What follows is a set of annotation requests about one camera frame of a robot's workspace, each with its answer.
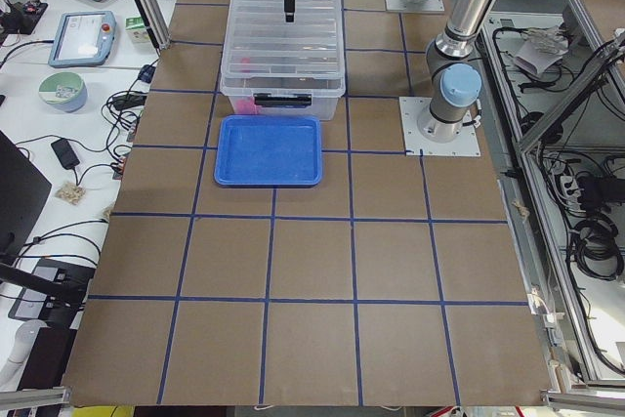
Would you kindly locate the clear plastic box lid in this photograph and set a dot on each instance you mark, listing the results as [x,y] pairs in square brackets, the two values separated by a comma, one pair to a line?
[310,46]

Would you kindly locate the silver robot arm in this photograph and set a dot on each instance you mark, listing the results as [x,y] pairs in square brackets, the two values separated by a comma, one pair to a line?
[457,85]

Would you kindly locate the clear plastic storage box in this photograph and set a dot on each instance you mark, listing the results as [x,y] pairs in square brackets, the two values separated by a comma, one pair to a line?
[275,95]

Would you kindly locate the blue plastic tray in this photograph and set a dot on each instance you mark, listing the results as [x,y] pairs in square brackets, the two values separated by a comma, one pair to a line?
[269,151]

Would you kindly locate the green and white carton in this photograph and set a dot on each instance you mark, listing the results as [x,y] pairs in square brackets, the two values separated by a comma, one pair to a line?
[136,30]

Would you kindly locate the lower blue teach pendant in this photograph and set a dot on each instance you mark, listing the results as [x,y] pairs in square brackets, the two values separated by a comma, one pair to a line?
[83,39]

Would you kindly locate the light blue green bowl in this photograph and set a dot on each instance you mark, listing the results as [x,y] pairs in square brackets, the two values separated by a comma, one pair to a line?
[64,91]

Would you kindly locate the black power adapter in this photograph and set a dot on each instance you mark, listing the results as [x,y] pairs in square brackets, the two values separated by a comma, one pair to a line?
[65,153]

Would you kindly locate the bag of nuts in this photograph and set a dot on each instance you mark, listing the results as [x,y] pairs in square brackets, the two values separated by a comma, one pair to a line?
[70,193]

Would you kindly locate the black monitor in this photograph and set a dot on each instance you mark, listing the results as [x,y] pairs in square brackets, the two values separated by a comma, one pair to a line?
[24,193]

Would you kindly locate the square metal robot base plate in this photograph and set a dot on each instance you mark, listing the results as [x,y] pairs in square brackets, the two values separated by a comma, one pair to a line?
[423,135]

